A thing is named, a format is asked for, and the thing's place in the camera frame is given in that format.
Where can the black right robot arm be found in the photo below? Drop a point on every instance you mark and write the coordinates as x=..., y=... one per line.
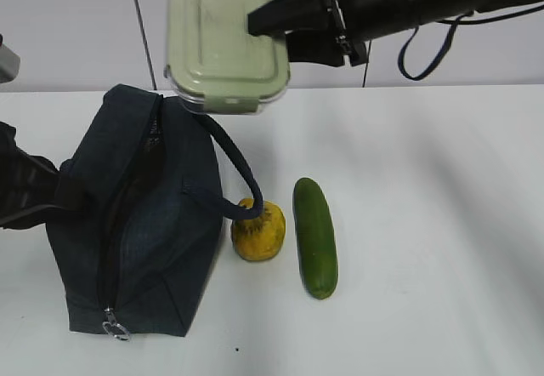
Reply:
x=371, y=19

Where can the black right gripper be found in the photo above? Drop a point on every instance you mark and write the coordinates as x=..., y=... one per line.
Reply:
x=304, y=21

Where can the dark blue lunch bag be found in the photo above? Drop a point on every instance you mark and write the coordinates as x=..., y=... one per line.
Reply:
x=159, y=183

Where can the green lidded food container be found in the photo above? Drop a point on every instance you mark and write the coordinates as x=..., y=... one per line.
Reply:
x=214, y=64

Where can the yellow pear-shaped fruit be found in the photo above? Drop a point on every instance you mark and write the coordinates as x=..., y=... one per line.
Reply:
x=262, y=238

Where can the green cucumber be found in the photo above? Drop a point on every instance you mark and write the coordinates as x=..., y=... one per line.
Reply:
x=316, y=246

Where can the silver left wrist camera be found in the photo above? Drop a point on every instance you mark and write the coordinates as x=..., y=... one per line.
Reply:
x=9, y=63

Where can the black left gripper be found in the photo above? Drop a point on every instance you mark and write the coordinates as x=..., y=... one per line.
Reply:
x=32, y=189

